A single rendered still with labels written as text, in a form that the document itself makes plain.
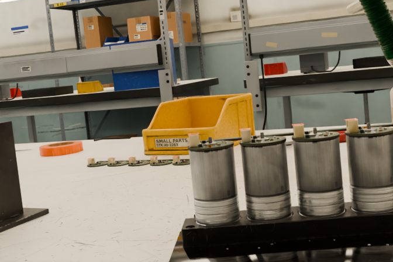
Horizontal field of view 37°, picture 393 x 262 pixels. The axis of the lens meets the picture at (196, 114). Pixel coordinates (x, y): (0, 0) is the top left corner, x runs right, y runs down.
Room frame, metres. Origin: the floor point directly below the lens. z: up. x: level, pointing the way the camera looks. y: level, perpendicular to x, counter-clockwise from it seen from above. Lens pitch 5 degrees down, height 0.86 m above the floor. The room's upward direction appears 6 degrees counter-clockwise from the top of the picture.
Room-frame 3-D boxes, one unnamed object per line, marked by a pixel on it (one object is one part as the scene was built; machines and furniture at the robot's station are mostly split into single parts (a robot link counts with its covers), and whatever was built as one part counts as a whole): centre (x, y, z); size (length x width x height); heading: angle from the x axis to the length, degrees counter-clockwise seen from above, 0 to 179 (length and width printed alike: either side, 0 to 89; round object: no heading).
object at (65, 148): (0.82, 0.19, 0.76); 0.06 x 0.06 x 0.01
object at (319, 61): (2.80, -0.58, 0.80); 0.15 x 0.12 x 0.10; 161
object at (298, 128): (0.31, -0.05, 0.82); 0.01 x 0.01 x 0.01; 85
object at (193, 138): (0.32, 0.00, 0.82); 0.01 x 0.01 x 0.01; 85
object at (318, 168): (0.31, -0.06, 0.79); 0.02 x 0.02 x 0.05
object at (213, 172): (0.32, -0.01, 0.79); 0.02 x 0.02 x 0.05
